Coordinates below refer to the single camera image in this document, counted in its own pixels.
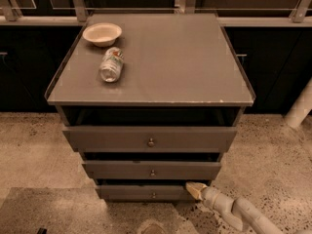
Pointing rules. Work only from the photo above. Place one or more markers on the grey top drawer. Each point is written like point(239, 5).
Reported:
point(150, 139)

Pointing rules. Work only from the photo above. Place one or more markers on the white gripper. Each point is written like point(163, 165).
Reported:
point(211, 194)

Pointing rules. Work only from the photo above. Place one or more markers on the grey middle drawer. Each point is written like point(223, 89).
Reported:
point(151, 170)

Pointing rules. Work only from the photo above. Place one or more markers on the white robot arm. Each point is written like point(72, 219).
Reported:
point(238, 213)

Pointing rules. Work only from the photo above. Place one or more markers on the metal railing frame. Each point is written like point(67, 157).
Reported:
point(245, 15)

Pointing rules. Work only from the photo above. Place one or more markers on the grey drawer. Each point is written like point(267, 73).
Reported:
point(150, 139)
point(151, 170)
point(138, 190)

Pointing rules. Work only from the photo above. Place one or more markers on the white cylindrical post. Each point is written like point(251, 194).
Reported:
point(301, 108)

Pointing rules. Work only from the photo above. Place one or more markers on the clear plastic bottle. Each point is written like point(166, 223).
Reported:
point(112, 64)

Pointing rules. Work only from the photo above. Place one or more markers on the white paper bowl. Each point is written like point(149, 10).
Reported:
point(102, 34)

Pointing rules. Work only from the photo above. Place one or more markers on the grey bottom drawer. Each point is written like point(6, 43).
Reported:
point(138, 190)

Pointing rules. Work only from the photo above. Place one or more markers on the grey drawer cabinet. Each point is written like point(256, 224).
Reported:
point(179, 71)

